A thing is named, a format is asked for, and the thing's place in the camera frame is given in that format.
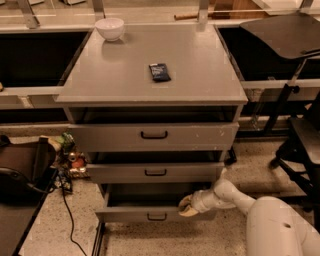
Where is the black cabinet caster wheel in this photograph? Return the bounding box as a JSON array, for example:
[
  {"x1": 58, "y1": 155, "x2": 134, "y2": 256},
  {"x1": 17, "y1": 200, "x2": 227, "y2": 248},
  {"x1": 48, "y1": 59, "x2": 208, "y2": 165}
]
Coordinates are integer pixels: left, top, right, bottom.
[{"x1": 225, "y1": 148, "x2": 237, "y2": 165}]

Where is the pile of colourful objects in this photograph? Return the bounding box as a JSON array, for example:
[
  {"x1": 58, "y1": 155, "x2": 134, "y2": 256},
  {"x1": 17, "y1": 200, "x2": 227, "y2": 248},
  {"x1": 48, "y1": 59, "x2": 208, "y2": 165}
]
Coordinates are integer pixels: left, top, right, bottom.
[{"x1": 48, "y1": 132, "x2": 89, "y2": 193}]

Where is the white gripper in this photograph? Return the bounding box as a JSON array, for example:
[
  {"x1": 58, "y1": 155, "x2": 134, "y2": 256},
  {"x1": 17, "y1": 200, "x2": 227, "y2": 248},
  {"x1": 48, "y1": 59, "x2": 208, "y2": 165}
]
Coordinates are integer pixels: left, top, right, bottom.
[{"x1": 178, "y1": 190, "x2": 217, "y2": 217}]

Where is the white bowl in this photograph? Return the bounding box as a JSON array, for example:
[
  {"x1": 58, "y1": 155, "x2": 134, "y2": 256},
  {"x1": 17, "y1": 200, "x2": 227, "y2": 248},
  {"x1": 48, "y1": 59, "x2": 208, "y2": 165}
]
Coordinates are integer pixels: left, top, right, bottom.
[{"x1": 95, "y1": 18, "x2": 124, "y2": 41}]

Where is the grey top drawer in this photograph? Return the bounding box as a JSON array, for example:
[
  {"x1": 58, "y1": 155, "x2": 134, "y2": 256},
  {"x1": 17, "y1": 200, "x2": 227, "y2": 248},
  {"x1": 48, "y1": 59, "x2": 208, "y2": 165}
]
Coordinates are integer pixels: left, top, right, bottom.
[{"x1": 69, "y1": 123, "x2": 238, "y2": 152}]

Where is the grey drawer cabinet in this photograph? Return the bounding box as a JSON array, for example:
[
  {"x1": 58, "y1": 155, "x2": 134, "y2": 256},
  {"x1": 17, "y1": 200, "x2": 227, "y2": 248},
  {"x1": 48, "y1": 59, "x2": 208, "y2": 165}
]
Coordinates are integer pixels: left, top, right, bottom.
[{"x1": 55, "y1": 23, "x2": 249, "y2": 201}]

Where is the wooden stick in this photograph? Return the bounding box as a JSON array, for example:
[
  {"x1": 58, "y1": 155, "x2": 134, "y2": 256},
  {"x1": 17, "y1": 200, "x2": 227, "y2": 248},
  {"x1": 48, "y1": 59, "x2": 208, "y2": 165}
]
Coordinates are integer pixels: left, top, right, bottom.
[{"x1": 174, "y1": 12, "x2": 214, "y2": 20}]

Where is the black cable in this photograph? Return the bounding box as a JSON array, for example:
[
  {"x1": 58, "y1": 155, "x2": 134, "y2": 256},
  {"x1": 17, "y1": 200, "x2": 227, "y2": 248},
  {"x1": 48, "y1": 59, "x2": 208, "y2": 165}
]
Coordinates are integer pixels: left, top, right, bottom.
[{"x1": 59, "y1": 169, "x2": 88, "y2": 256}]

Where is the grey drawer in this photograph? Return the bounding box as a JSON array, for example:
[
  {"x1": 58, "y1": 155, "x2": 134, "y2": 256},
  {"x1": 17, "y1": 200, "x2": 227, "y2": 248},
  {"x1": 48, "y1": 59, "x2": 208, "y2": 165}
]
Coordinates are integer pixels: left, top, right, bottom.
[
  {"x1": 96, "y1": 182, "x2": 216, "y2": 223},
  {"x1": 69, "y1": 123, "x2": 238, "y2": 152},
  {"x1": 87, "y1": 162, "x2": 224, "y2": 184}
]

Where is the grey middle drawer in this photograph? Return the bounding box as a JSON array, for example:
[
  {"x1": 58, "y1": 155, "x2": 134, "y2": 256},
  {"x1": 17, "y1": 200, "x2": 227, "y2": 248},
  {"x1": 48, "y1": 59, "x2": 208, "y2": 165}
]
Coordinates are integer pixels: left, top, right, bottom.
[{"x1": 87, "y1": 162, "x2": 224, "y2": 184}]

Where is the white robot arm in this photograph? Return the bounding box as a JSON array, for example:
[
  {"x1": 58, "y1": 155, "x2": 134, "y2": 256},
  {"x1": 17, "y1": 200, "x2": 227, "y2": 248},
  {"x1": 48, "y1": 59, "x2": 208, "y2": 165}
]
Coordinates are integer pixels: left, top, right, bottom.
[{"x1": 178, "y1": 169, "x2": 320, "y2": 256}]

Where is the grey bottom drawer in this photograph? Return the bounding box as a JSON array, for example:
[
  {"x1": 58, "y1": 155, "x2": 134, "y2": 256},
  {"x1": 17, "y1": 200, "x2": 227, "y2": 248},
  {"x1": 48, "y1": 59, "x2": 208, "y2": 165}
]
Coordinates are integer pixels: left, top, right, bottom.
[{"x1": 96, "y1": 182, "x2": 216, "y2": 223}]

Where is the dark blue snack packet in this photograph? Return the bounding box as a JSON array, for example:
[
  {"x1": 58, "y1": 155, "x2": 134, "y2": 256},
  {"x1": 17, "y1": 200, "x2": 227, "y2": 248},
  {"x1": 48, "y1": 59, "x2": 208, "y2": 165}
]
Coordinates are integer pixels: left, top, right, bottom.
[{"x1": 149, "y1": 63, "x2": 171, "y2": 82}]

